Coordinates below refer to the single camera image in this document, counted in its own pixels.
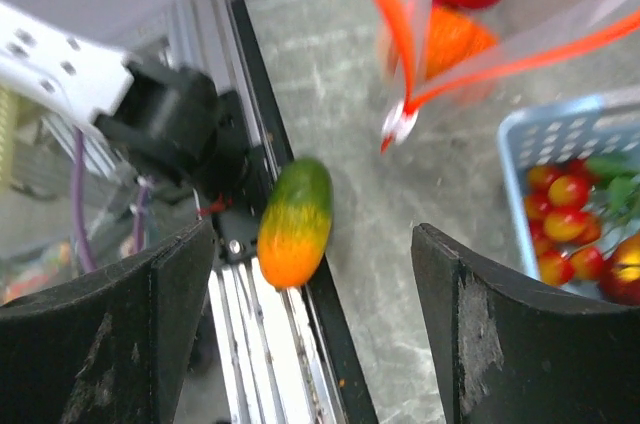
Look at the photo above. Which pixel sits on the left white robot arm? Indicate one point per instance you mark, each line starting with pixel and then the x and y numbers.
pixel 165 120

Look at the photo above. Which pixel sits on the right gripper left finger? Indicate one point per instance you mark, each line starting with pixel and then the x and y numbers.
pixel 111 346

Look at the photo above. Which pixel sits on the clear orange zip bag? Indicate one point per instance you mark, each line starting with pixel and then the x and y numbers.
pixel 531 33

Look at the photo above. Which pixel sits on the aluminium rail frame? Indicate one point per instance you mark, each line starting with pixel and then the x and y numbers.
pixel 284 355

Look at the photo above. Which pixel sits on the light blue plastic basket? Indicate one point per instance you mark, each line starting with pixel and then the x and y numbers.
pixel 601 129

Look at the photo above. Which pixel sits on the dark purple mangosteen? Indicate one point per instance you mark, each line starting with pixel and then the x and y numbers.
pixel 619 282

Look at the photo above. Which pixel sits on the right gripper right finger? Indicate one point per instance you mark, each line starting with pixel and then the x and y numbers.
pixel 510 349

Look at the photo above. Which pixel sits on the cherry cluster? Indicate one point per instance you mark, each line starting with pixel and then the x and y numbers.
pixel 562 230

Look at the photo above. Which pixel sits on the orange green mango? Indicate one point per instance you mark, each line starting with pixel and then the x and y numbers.
pixel 296 224

